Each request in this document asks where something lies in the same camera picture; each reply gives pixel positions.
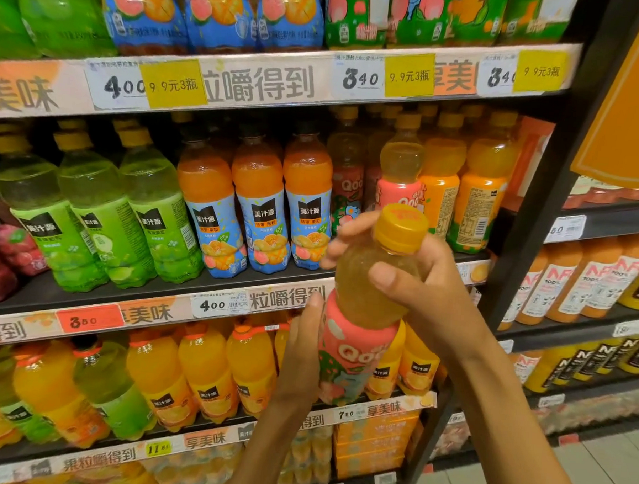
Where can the person's right hand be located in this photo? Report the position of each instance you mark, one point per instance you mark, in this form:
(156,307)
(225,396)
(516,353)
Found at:
(445,299)

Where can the person's left hand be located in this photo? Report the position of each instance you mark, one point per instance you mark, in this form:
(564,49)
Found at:
(299,366)

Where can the person's left thumb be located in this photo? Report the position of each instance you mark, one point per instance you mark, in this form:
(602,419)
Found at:
(313,319)

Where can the person's right thumb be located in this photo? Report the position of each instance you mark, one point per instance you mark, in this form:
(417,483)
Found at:
(389,280)

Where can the pink label peach drink bottle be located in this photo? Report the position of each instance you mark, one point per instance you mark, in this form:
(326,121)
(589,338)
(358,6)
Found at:
(364,305)

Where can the person's left forearm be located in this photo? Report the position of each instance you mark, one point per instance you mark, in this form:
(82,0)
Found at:
(266,450)

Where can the person's right forearm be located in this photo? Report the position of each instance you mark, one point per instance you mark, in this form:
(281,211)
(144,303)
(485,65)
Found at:
(507,430)

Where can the group of peach drink bottles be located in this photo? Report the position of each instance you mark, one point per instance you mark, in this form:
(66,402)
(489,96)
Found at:
(401,168)

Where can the row of orange juice bottles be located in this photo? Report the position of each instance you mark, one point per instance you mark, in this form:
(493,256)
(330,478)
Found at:
(206,367)

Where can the group of blue label bottles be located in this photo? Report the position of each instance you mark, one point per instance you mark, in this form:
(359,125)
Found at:
(259,214)

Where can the group of orange label bottles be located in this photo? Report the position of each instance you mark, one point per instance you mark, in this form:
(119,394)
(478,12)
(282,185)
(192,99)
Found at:
(476,199)

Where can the wrapped packs of pale bottles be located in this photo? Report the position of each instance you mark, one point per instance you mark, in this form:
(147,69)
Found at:
(297,457)

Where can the stack of orange cartons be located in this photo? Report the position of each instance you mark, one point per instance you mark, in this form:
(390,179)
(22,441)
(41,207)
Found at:
(375,445)

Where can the printed shelf edge strip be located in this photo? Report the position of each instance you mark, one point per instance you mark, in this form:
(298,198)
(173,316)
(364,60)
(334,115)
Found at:
(155,310)
(274,82)
(105,455)

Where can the black shelf upright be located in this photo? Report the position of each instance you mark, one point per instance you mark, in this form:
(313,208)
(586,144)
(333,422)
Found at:
(535,207)

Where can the row of white label bottles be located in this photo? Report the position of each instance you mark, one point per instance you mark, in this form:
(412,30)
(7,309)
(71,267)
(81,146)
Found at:
(579,279)

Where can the orange and white divider card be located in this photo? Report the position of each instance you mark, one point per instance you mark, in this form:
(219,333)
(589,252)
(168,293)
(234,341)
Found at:
(532,154)

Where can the small yellow price tag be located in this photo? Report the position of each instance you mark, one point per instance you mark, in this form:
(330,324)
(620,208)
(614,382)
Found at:
(159,448)

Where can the yellow promotion tag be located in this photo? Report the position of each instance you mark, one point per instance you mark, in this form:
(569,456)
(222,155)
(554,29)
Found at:
(409,75)
(540,72)
(175,85)

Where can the row of black label bottles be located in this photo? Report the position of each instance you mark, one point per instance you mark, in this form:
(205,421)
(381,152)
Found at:
(586,360)

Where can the small green juice bottle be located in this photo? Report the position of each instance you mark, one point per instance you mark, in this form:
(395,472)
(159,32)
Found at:
(7,393)
(111,388)

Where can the red price tag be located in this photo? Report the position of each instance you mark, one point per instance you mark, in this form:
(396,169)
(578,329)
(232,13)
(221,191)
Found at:
(90,319)

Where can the group of green juice bottles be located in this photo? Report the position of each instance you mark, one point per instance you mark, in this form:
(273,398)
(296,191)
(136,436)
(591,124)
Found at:
(96,217)

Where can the wrapped packs of pink drinks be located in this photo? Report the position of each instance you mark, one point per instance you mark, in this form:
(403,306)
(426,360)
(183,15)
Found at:
(594,408)

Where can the large peach print drink bottle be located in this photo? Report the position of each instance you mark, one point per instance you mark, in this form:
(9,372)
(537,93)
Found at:
(417,14)
(355,16)

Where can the large orange print drink bottle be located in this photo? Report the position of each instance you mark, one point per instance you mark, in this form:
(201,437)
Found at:
(475,15)

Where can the large blue label juice bottle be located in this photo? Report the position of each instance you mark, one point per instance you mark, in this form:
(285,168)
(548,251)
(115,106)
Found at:
(291,13)
(142,11)
(219,12)

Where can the orange sign panel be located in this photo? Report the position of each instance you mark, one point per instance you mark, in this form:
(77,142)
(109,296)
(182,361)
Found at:
(626,105)

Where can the large green label drink bottle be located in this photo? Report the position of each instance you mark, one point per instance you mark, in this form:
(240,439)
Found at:
(537,15)

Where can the large green juice bottle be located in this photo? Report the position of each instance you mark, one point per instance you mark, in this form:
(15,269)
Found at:
(5,14)
(64,12)

